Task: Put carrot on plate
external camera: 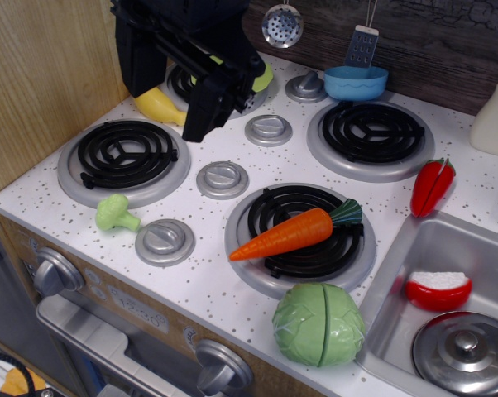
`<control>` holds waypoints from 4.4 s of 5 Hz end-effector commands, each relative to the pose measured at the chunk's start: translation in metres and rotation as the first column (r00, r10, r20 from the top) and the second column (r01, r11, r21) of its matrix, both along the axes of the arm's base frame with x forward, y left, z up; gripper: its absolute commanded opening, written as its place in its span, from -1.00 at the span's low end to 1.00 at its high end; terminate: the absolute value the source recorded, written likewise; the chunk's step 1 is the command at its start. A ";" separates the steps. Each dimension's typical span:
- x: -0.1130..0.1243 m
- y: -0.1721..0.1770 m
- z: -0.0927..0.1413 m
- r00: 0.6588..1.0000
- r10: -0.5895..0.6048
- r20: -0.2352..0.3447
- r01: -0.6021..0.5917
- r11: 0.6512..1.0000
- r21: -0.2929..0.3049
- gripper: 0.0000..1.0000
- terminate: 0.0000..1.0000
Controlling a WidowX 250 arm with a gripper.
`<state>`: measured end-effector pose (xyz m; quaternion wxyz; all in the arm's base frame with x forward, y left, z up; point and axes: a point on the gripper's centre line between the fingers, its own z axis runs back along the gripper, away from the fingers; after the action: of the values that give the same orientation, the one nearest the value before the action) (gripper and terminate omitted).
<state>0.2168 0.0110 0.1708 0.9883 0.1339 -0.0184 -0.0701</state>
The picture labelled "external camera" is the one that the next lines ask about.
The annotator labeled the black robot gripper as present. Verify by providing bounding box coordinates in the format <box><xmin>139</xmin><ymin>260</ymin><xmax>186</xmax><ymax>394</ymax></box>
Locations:
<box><xmin>111</xmin><ymin>1</ymin><xmax>266</xmax><ymax>142</ymax></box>

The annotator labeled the orange toy carrot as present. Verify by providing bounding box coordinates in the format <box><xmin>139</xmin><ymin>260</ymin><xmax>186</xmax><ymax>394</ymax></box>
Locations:
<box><xmin>229</xmin><ymin>198</ymin><xmax>363</xmax><ymax>261</ymax></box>

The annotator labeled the lime green plate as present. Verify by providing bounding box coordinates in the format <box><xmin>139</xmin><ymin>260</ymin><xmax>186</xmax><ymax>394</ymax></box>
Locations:
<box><xmin>190</xmin><ymin>55</ymin><xmax>273</xmax><ymax>93</ymax></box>

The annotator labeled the back left black burner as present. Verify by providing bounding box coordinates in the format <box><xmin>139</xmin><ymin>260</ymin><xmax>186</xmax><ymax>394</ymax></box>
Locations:
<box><xmin>167</xmin><ymin>65</ymin><xmax>195</xmax><ymax>104</ymax></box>

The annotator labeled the black burner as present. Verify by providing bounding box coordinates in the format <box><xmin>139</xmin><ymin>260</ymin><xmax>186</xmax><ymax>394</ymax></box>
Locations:
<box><xmin>77</xmin><ymin>121</ymin><xmax>179</xmax><ymax>189</ymax></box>
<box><xmin>247</xmin><ymin>185</ymin><xmax>364</xmax><ymax>279</ymax></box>
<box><xmin>322</xmin><ymin>102</ymin><xmax>425</xmax><ymax>164</ymax></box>
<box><xmin>167</xmin><ymin>65</ymin><xmax>195</xmax><ymax>104</ymax></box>

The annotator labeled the yellow toy squash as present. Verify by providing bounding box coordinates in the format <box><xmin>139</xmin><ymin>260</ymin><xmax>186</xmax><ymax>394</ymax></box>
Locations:
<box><xmin>134</xmin><ymin>87</ymin><xmax>187</xmax><ymax>126</ymax></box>

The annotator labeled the silver stove knob upper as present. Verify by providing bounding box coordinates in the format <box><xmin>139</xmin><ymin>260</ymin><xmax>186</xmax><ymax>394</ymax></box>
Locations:
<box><xmin>245</xmin><ymin>115</ymin><xmax>293</xmax><ymax>147</ymax></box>

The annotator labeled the silver stove knob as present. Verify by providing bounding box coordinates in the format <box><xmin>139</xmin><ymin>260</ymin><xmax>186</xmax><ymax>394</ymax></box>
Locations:
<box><xmin>196</xmin><ymin>161</ymin><xmax>249</xmax><ymax>200</ymax></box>
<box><xmin>285</xmin><ymin>70</ymin><xmax>328</xmax><ymax>103</ymax></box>
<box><xmin>245</xmin><ymin>115</ymin><xmax>293</xmax><ymax>147</ymax></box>
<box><xmin>135</xmin><ymin>219</ymin><xmax>195</xmax><ymax>267</ymax></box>

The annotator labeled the silver stove knob middle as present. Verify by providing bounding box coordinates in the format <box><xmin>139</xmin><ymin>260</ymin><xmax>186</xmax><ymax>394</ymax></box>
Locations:
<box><xmin>196</xmin><ymin>161</ymin><xmax>249</xmax><ymax>200</ymax></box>

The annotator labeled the silver stove knob back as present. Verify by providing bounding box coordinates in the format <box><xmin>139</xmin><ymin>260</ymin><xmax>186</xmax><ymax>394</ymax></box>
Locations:
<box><xmin>285</xmin><ymin>70</ymin><xmax>328</xmax><ymax>103</ymax></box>

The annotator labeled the hanging metal strainer ladle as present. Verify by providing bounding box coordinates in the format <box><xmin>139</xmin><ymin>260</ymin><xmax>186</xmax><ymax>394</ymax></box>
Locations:
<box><xmin>261</xmin><ymin>1</ymin><xmax>304</xmax><ymax>49</ymax></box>

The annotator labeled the front left black burner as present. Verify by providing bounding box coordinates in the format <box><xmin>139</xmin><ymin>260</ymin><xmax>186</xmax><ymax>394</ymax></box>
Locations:
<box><xmin>77</xmin><ymin>121</ymin><xmax>179</xmax><ymax>189</ymax></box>

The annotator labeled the blue toy pot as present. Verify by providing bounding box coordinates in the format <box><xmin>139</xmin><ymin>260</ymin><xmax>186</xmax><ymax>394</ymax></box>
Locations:
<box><xmin>324</xmin><ymin>65</ymin><xmax>389</xmax><ymax>101</ymax></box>

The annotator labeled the silver stove knob front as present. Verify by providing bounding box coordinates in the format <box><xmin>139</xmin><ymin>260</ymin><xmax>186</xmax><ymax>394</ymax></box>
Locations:
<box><xmin>135</xmin><ymin>219</ymin><xmax>195</xmax><ymax>267</ymax></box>

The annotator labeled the green toy broccoli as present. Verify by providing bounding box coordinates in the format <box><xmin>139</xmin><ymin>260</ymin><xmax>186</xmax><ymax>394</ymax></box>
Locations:
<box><xmin>95</xmin><ymin>194</ymin><xmax>141</xmax><ymax>232</ymax></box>

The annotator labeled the back right black burner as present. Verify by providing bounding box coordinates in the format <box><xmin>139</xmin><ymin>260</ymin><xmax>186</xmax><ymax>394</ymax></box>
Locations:
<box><xmin>322</xmin><ymin>102</ymin><xmax>425</xmax><ymax>164</ymax></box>

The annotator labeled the hanging metal spatula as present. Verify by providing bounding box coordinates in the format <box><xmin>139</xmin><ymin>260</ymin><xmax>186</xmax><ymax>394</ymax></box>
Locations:
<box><xmin>344</xmin><ymin>1</ymin><xmax>379</xmax><ymax>69</ymax></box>

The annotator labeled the front right black burner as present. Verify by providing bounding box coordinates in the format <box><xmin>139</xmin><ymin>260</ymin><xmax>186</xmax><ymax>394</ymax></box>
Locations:
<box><xmin>247</xmin><ymin>185</ymin><xmax>364</xmax><ymax>279</ymax></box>

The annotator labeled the oven clock display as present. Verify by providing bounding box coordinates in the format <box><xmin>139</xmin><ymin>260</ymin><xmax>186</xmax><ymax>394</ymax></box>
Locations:
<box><xmin>107</xmin><ymin>285</ymin><xmax>170</xmax><ymax>334</ymax></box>

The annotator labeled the red toy pepper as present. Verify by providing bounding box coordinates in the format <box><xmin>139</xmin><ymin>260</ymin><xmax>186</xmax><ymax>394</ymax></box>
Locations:
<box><xmin>410</xmin><ymin>158</ymin><xmax>456</xmax><ymax>218</ymax></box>

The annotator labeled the silver oven dial left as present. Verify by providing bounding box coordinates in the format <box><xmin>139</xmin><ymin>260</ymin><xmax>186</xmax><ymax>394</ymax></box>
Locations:
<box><xmin>34</xmin><ymin>247</ymin><xmax>85</xmax><ymax>297</ymax></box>

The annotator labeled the silver oven dial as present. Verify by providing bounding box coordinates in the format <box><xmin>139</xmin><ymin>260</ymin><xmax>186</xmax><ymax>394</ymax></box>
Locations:
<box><xmin>195</xmin><ymin>339</ymin><xmax>253</xmax><ymax>396</ymax></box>
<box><xmin>34</xmin><ymin>247</ymin><xmax>85</xmax><ymax>297</ymax></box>

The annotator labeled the green toy cabbage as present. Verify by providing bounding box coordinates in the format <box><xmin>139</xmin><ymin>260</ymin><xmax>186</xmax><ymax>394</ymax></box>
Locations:
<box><xmin>272</xmin><ymin>283</ymin><xmax>366</xmax><ymax>367</ymax></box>

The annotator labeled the metal sink basin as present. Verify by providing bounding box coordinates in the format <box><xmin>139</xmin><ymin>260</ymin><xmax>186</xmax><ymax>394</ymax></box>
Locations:
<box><xmin>357</xmin><ymin>213</ymin><xmax>498</xmax><ymax>396</ymax></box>

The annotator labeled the silver oven dial right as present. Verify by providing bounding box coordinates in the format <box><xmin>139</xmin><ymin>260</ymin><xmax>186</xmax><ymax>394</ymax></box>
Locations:
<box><xmin>195</xmin><ymin>339</ymin><xmax>253</xmax><ymax>396</ymax></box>

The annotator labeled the cream white container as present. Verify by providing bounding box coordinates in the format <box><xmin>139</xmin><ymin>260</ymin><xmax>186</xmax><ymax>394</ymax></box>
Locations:
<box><xmin>469</xmin><ymin>84</ymin><xmax>498</xmax><ymax>155</ymax></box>

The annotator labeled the red toy cheese wedge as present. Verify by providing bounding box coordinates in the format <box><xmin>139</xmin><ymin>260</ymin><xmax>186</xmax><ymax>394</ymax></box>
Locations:
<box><xmin>405</xmin><ymin>272</ymin><xmax>473</xmax><ymax>312</ymax></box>

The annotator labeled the yellow object on floor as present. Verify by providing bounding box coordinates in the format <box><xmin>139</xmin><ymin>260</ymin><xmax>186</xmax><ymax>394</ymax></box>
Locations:
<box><xmin>0</xmin><ymin>368</ymin><xmax>47</xmax><ymax>396</ymax></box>

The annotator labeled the steel pot lid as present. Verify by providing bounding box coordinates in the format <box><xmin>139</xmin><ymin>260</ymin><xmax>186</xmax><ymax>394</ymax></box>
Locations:
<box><xmin>411</xmin><ymin>311</ymin><xmax>498</xmax><ymax>396</ymax></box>

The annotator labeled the silver oven door handle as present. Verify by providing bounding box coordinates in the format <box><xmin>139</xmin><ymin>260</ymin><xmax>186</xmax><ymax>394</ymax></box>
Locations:
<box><xmin>36</xmin><ymin>295</ymin><xmax>199</xmax><ymax>396</ymax></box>

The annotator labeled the black cable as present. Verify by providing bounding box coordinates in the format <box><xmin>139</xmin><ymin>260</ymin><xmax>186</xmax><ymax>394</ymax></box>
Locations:
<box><xmin>0</xmin><ymin>350</ymin><xmax>37</xmax><ymax>397</ymax></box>

